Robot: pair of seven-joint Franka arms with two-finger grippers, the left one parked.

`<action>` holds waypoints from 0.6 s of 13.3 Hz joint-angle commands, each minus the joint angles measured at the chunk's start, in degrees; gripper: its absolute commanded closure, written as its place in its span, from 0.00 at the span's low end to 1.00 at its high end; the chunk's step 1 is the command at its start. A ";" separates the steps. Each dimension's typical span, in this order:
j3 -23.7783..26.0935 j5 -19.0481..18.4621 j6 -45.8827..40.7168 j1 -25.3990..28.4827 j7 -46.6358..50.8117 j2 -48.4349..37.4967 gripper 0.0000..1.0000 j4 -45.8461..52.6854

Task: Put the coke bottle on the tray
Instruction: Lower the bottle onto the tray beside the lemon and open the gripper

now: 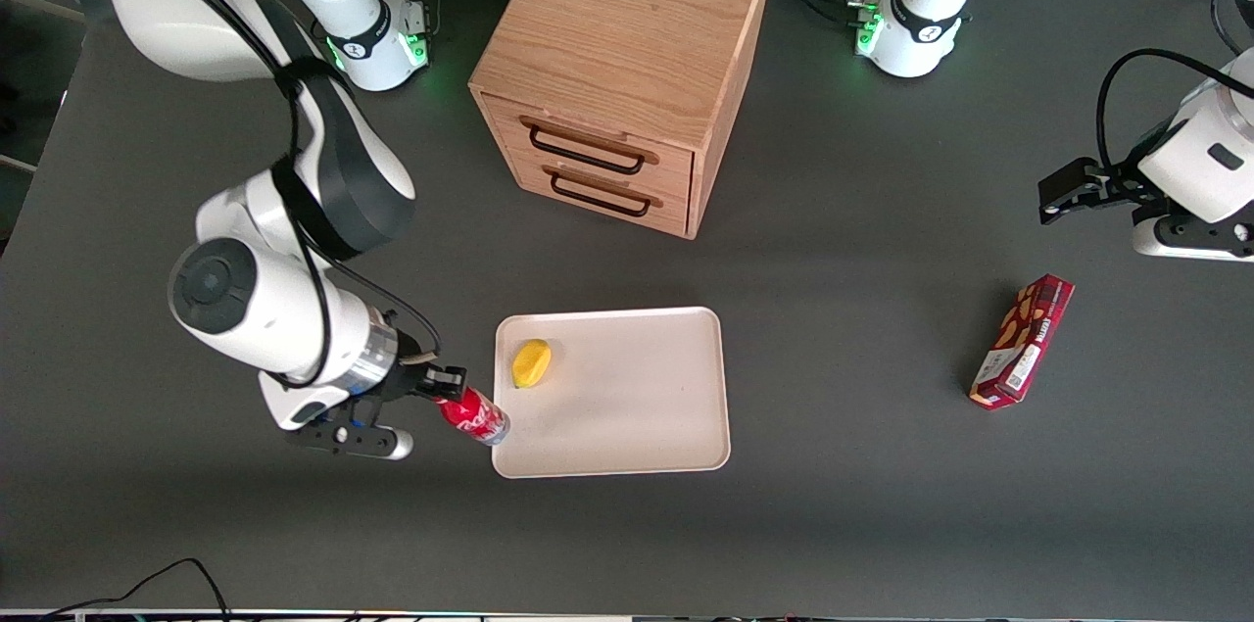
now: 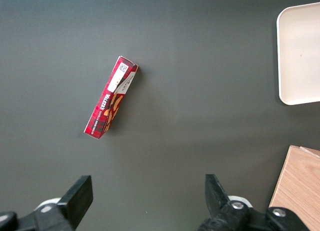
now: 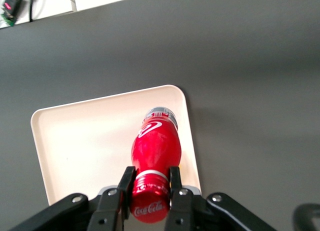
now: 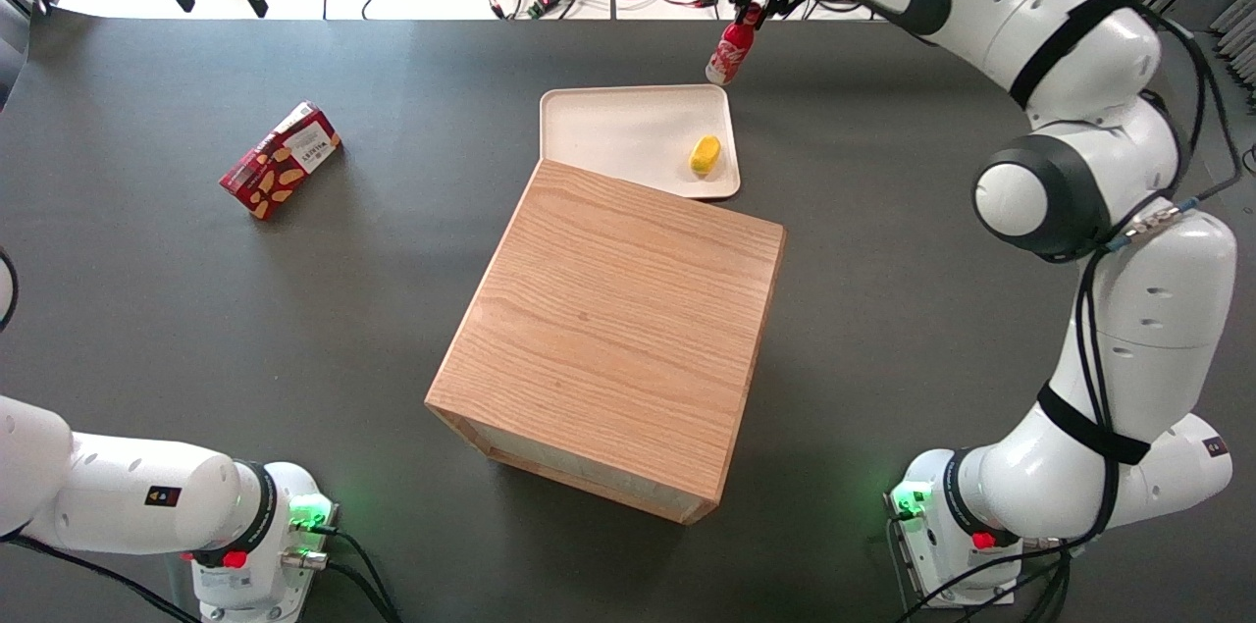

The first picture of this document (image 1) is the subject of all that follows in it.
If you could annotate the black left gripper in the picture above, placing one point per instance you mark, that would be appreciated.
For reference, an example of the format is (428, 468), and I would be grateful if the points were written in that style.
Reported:
(1120, 187)

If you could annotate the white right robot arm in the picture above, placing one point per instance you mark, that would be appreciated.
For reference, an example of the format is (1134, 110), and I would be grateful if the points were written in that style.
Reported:
(245, 309)

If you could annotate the yellow toy lemon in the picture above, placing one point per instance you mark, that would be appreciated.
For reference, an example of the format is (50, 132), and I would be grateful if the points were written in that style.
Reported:
(532, 363)

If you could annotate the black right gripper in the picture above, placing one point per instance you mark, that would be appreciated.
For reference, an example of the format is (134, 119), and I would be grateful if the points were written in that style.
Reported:
(408, 379)

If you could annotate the red snack box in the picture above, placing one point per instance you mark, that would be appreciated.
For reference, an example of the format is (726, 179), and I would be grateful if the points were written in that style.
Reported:
(1024, 343)

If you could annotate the red coke bottle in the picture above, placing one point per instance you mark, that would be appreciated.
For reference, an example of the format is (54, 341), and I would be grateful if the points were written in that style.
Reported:
(475, 416)

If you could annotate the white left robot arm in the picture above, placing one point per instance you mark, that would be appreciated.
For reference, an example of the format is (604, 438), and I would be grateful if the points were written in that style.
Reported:
(921, 34)

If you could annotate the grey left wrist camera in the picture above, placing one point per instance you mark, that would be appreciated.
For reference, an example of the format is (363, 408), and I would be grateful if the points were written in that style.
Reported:
(1190, 245)

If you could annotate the cream rectangular tray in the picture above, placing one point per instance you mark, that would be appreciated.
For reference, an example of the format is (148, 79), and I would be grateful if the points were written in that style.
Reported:
(627, 406)

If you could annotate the wooden drawer cabinet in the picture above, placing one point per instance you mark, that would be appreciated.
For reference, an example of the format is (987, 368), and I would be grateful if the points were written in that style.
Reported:
(617, 24)

